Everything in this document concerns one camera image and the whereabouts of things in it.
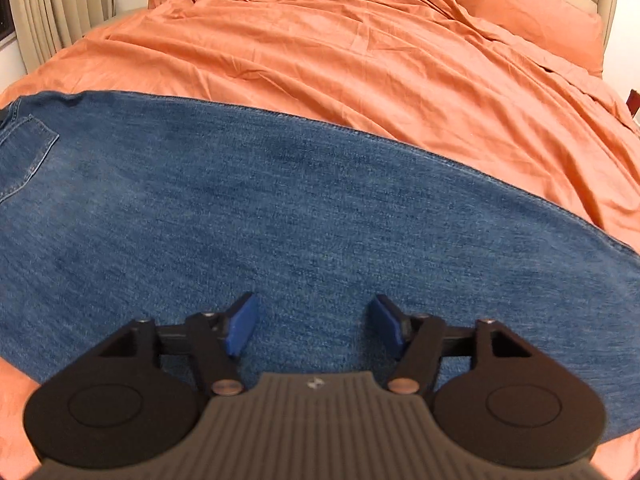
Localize orange pillow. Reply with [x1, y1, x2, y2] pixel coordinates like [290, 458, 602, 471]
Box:
[445, 0, 606, 78]

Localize orange duvet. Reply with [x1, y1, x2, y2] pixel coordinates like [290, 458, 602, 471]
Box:
[0, 0, 640, 466]

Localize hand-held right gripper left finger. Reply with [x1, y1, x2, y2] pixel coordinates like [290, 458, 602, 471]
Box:
[100, 292, 261, 396]

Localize beige curtain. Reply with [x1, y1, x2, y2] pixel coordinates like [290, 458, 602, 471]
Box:
[10, 0, 117, 76]

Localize blue denim pants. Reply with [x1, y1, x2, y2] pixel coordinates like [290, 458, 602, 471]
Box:
[0, 89, 640, 448]

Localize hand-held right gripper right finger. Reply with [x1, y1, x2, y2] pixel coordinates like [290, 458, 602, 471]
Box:
[367, 295, 538, 396]

